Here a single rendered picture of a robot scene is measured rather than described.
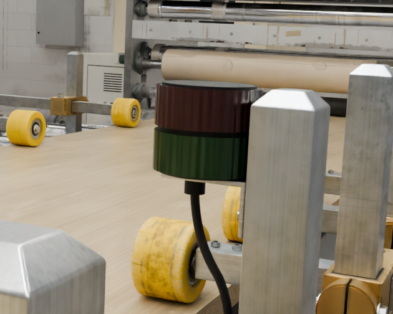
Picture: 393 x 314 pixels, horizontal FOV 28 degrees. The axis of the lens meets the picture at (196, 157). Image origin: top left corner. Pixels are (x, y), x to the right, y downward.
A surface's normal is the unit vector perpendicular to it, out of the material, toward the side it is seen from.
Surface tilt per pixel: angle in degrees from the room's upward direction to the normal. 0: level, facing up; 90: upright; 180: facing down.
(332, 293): 90
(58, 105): 90
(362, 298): 90
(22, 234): 0
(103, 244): 0
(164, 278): 98
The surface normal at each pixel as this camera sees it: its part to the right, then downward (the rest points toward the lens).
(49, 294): 0.92, 0.11
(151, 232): -0.18, -0.73
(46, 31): -0.38, 0.12
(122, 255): 0.05, -0.99
